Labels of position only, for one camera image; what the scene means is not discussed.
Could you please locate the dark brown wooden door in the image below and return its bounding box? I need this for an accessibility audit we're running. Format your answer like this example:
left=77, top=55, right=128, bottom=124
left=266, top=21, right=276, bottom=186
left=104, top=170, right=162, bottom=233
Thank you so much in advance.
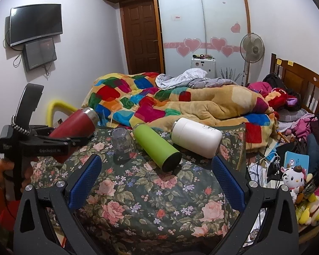
left=120, top=0, right=161, bottom=74

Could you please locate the green thermos bottle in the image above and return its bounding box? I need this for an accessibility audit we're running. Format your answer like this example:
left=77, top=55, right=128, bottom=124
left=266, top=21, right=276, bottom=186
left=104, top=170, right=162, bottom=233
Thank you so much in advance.
left=133, top=124, right=182, bottom=172

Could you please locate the pink clothing pile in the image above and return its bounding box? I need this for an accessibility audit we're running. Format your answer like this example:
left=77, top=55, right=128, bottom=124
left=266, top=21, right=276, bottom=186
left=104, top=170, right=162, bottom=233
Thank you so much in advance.
left=247, top=82, right=273, bottom=97

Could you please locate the yellow foam padded rail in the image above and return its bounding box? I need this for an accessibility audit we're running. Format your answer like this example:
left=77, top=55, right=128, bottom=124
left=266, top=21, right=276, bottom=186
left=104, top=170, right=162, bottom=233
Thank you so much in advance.
left=46, top=99, right=78, bottom=127

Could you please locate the standing electric fan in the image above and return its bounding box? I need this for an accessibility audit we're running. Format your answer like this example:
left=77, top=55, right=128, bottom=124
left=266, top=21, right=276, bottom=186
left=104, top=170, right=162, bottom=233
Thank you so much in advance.
left=240, top=33, right=265, bottom=86

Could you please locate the left hand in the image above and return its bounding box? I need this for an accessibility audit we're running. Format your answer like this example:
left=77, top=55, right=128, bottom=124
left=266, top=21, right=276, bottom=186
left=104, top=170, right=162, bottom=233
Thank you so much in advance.
left=0, top=157, right=38, bottom=192

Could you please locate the red thermos bottle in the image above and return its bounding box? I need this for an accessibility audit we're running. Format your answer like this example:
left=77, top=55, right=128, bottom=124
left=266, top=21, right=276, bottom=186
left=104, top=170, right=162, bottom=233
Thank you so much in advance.
left=49, top=106, right=100, bottom=164

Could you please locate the white kitty plush toy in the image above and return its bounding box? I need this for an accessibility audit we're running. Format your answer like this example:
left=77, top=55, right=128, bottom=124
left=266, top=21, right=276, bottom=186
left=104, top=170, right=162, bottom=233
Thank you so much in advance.
left=280, top=165, right=307, bottom=204

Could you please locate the frosted sliding wardrobe with hearts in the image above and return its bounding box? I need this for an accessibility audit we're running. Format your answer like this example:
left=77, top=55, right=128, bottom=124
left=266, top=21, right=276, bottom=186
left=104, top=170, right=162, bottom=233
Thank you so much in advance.
left=157, top=0, right=250, bottom=85

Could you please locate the white thermos bottle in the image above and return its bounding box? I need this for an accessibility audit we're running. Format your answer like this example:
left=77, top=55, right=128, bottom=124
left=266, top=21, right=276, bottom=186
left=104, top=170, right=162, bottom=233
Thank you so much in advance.
left=171, top=118, right=222, bottom=158

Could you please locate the yellow plush toy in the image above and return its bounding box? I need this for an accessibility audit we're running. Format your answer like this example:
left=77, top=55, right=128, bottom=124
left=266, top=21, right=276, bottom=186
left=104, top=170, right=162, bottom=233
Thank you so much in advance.
left=296, top=193, right=319, bottom=227

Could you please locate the small black wall monitor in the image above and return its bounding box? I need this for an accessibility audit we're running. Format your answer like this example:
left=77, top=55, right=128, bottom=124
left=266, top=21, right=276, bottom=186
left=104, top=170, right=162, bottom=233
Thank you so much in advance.
left=22, top=37, right=57, bottom=72

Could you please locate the floral bed cover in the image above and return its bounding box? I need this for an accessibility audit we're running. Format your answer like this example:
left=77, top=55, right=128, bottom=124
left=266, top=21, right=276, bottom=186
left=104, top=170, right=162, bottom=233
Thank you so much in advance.
left=32, top=129, right=239, bottom=254

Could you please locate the red plush toy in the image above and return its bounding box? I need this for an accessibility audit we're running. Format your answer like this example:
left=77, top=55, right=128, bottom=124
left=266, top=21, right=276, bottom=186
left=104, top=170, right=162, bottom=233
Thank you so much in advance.
left=265, top=88, right=298, bottom=111

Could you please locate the blue booklet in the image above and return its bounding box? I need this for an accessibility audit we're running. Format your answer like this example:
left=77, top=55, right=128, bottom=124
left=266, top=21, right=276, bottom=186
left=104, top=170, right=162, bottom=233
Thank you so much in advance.
left=283, top=151, right=309, bottom=174

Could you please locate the colourful patchwork quilt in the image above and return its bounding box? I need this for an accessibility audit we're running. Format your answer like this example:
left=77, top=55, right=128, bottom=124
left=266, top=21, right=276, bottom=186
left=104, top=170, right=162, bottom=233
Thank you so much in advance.
left=82, top=72, right=277, bottom=150

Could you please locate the clear glass cup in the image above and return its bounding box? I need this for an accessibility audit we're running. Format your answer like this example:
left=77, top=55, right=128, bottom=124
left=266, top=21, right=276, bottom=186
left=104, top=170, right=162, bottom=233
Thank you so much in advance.
left=111, top=127, right=135, bottom=161

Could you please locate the wooden headboard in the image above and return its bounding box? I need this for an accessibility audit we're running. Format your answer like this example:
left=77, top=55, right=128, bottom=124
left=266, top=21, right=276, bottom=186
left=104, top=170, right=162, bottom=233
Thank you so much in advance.
left=270, top=53, right=319, bottom=114

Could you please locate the wall mounted black television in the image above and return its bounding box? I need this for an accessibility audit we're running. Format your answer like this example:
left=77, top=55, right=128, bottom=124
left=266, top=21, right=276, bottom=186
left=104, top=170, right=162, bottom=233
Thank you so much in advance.
left=9, top=3, right=63, bottom=47

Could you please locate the grey white crumpled cloth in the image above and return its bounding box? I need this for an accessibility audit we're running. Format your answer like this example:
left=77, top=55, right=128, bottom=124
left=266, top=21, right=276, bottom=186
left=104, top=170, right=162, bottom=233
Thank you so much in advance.
left=155, top=68, right=237, bottom=90

